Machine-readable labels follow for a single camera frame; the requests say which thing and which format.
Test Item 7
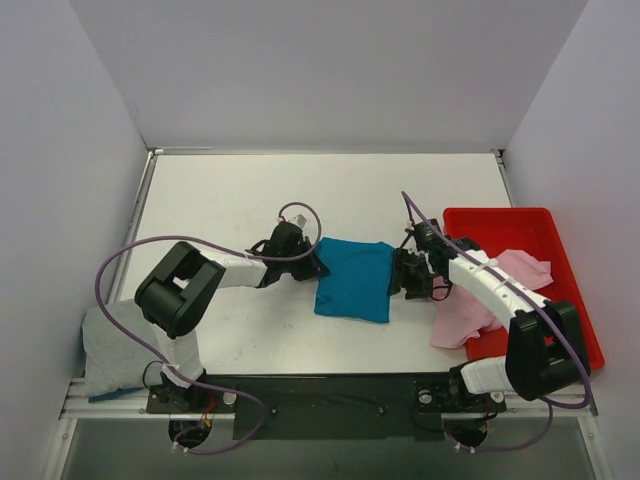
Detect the folded grey t shirt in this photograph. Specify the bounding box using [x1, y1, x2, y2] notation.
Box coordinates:
[82, 307, 162, 398]

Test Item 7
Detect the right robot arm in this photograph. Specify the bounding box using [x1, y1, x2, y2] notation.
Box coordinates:
[388, 221, 591, 409]

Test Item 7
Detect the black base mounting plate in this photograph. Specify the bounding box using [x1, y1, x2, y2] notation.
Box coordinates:
[146, 373, 506, 446]

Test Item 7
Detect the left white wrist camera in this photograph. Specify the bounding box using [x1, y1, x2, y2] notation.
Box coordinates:
[278, 214, 307, 230]

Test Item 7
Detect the pink t shirt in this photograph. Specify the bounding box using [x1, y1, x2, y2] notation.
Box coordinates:
[430, 249, 553, 349]

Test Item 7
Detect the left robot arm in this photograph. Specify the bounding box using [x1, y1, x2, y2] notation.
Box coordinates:
[134, 221, 330, 412]

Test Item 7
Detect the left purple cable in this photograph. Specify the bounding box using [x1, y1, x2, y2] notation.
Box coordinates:
[94, 201, 321, 455]

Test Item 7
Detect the teal blue t shirt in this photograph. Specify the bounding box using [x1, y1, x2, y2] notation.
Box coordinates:
[314, 238, 394, 324]

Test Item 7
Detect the red plastic bin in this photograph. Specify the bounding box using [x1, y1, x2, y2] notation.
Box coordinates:
[443, 207, 605, 371]

